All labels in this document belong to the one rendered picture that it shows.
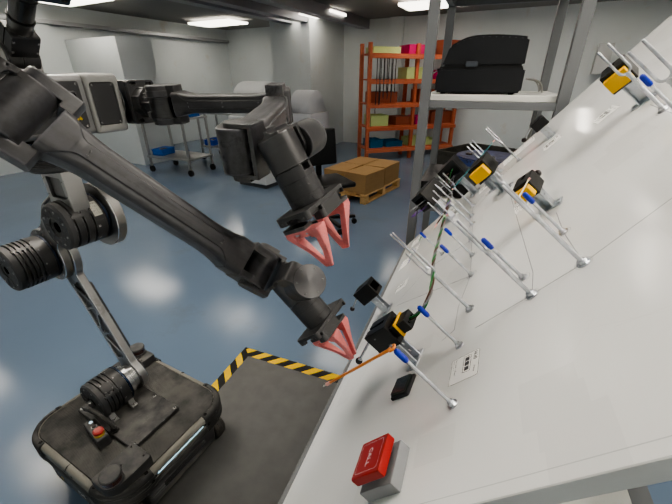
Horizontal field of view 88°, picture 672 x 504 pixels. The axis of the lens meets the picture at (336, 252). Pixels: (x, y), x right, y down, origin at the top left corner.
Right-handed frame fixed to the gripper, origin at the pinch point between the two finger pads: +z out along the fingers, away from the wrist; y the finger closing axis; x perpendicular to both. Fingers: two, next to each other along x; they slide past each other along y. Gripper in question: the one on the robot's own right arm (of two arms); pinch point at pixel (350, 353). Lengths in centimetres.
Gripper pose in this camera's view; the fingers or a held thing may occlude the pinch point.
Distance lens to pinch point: 70.4
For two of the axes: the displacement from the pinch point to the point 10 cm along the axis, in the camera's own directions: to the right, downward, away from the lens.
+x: -6.0, 4.0, 6.9
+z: 6.4, 7.5, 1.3
